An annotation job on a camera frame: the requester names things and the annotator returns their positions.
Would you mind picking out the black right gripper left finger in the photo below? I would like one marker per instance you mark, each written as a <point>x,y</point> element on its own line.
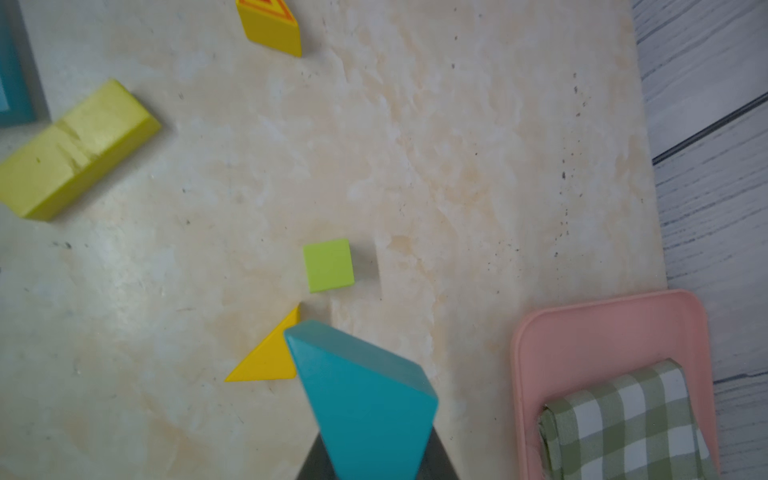
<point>317,465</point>

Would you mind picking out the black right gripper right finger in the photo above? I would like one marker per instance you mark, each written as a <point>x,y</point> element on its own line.
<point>436,464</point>

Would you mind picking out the teal triangle wooden block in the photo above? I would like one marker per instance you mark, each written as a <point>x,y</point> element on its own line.
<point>374,409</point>

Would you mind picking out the yellow triangle wooden block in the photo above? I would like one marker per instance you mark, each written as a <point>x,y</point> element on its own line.
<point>271,359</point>

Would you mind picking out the green small cube block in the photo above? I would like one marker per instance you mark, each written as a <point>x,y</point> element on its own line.
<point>328,265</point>

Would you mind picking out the lime green long block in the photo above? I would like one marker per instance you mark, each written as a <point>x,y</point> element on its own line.
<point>46,175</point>

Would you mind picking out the orange triangle wooden block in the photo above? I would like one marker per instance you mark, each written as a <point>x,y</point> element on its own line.
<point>270,23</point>

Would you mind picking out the teal long wooden block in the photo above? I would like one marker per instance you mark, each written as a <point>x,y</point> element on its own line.
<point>16,103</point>

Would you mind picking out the pink tray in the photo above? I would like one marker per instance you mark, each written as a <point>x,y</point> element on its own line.
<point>557,351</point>

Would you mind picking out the green checkered cloth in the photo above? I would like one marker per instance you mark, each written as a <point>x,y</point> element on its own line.
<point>640,425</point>

